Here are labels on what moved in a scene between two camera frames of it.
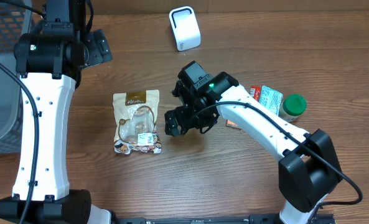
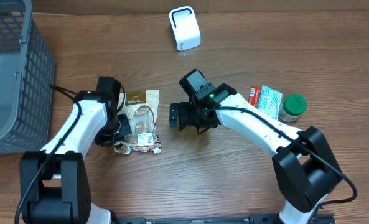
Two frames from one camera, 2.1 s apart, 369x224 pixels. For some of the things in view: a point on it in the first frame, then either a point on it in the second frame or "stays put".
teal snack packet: (271, 99) stays put
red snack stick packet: (255, 92) stays put
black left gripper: (97, 50) to (126, 127)
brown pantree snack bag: (135, 121) stays put
